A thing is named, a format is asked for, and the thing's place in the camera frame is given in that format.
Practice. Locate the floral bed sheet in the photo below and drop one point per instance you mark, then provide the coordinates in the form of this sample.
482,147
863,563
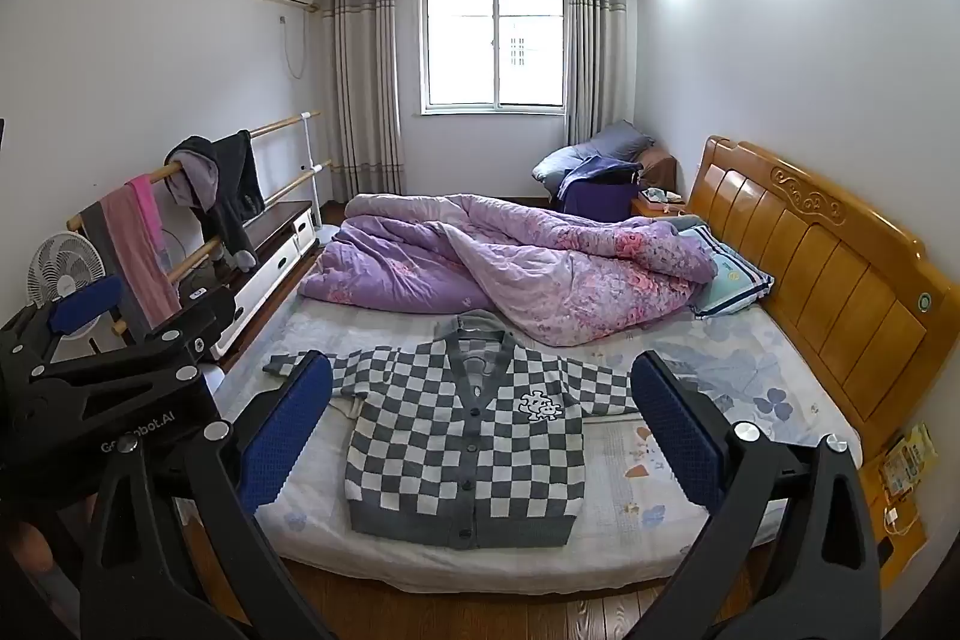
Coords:
720,370

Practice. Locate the small wooden nightstand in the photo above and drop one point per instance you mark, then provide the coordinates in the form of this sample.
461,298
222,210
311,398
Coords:
658,209

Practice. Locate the low white dark cabinet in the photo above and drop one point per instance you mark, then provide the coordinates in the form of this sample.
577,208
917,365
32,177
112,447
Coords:
281,220

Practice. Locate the yellow packet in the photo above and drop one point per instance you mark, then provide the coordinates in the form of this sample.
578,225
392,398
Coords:
909,460

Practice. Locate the black phone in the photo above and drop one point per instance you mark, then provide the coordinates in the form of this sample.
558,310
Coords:
885,552

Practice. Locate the wooden bed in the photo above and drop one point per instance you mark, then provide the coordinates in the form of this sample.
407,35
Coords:
810,265

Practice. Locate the grey striped curtain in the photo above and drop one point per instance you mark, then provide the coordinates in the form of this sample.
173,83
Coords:
360,85
596,48

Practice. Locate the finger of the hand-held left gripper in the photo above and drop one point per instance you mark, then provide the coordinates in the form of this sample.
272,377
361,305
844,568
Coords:
86,304
187,329

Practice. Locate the window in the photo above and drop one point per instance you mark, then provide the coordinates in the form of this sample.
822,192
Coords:
457,48

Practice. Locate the purple cloth bundle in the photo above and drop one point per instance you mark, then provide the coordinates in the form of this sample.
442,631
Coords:
600,197

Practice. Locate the grey hooded garment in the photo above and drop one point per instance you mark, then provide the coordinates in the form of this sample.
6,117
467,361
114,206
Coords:
476,317

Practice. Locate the pink cloth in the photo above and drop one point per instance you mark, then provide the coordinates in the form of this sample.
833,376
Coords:
142,257

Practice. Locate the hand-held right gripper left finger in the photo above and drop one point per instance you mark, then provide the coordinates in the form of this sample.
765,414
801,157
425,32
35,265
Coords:
289,434

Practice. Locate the grey striped cloth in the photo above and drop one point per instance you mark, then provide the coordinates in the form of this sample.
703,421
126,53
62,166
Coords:
94,227

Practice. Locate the wooden rail rack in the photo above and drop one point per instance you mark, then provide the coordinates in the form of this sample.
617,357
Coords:
277,124

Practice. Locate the blue grey bedding pile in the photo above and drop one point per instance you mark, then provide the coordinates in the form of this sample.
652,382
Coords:
600,149

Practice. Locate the grey white checkered cardigan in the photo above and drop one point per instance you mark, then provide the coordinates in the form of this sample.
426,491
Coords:
465,445

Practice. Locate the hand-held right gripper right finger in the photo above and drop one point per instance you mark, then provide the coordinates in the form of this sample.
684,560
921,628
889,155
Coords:
675,434

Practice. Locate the white electric fan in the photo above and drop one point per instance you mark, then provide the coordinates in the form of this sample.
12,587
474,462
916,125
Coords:
60,265

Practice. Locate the person's left hand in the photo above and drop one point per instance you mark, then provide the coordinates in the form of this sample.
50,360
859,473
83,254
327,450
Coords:
34,550

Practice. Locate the lavender grey garment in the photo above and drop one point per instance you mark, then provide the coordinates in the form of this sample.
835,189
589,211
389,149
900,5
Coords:
189,179

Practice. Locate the wooden bedside table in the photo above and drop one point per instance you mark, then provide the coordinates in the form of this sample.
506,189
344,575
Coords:
900,535

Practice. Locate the dark jacket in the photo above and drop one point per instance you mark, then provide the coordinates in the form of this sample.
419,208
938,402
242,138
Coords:
236,190

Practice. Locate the purple floral quilt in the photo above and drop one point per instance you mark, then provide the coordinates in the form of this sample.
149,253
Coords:
525,265

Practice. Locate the blue striped pillow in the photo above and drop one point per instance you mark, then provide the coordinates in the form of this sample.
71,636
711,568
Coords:
731,276

